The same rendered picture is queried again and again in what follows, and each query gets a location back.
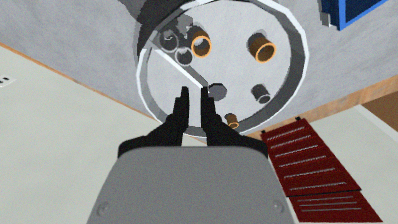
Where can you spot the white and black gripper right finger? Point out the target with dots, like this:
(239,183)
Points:
(220,134)

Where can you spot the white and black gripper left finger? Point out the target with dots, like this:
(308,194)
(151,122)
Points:
(170,133)

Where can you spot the blue crate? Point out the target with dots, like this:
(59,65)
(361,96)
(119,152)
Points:
(334,11)

